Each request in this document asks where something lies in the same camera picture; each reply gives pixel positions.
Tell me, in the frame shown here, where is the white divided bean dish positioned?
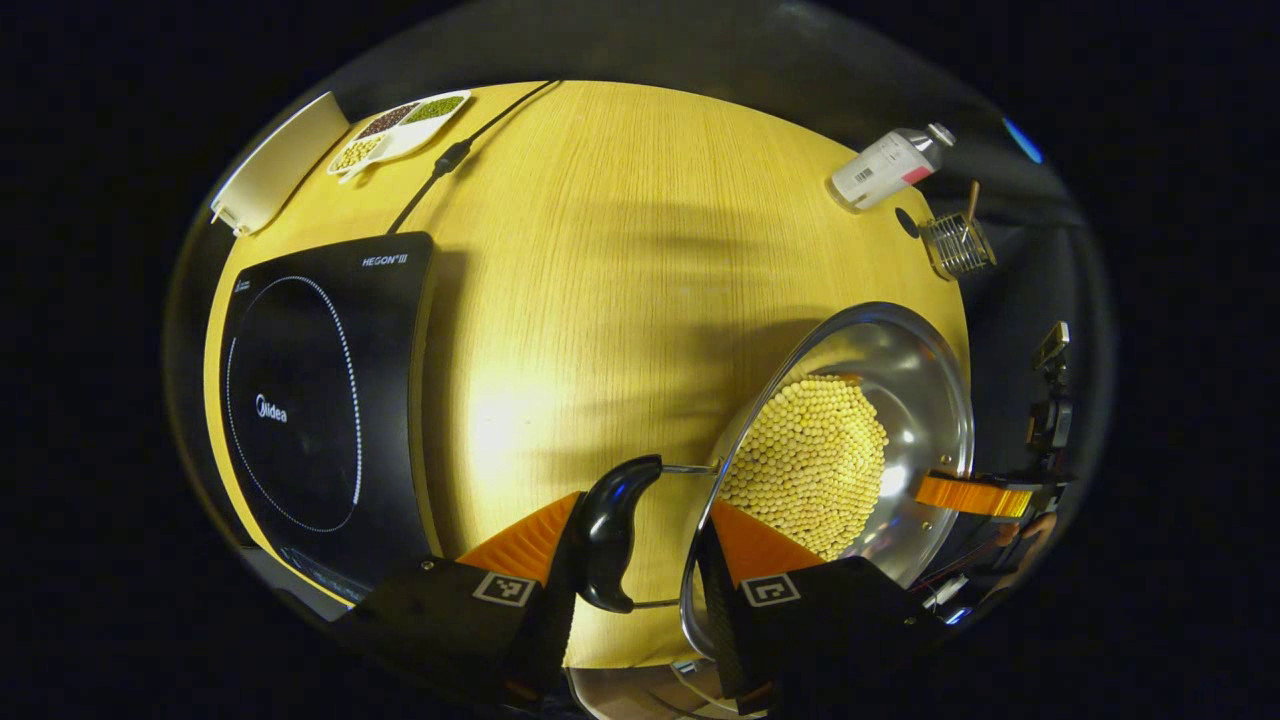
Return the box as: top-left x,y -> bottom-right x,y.
327,90 -> 473,185

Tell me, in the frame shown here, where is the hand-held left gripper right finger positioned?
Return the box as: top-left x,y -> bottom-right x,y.
695,500 -> 951,716

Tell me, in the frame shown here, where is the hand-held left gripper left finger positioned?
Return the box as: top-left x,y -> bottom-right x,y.
330,490 -> 586,711

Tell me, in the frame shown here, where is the black induction cooktop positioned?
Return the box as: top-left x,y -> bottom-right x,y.
218,232 -> 441,606

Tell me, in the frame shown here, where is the black power cable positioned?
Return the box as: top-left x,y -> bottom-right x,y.
385,80 -> 561,236

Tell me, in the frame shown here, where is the small glass jar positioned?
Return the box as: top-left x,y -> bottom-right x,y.
918,212 -> 999,281

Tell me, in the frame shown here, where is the white toaster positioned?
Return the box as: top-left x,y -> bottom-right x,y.
210,92 -> 351,238

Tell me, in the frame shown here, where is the pile of yellow soybeans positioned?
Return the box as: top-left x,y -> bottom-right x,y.
720,374 -> 891,563

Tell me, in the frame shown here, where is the steel pot with black handles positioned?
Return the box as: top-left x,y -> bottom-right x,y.
570,302 -> 976,661

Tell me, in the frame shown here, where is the white bottle with pink label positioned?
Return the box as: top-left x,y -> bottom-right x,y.
828,122 -> 957,214

